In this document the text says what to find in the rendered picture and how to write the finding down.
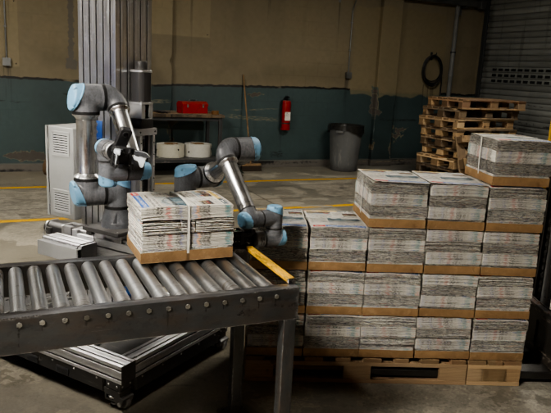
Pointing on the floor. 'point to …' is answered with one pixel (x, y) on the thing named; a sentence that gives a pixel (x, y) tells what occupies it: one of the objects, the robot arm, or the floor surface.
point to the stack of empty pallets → (459, 127)
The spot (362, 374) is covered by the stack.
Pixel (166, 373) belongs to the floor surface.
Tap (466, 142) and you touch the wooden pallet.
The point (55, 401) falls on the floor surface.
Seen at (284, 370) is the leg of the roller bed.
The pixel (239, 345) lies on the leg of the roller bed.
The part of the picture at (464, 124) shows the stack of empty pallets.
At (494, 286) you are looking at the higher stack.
